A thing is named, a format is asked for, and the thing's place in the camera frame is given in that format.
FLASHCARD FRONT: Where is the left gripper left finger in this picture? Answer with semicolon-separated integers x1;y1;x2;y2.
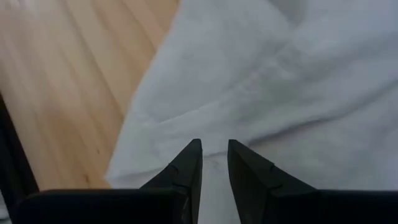
139;138;204;224

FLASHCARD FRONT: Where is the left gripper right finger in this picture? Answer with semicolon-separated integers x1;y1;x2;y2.
227;138;320;224

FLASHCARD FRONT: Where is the white garment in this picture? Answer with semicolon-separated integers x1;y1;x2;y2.
104;0;398;224

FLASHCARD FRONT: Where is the black aluminium table frame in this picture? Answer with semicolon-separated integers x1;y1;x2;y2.
0;92;40;220

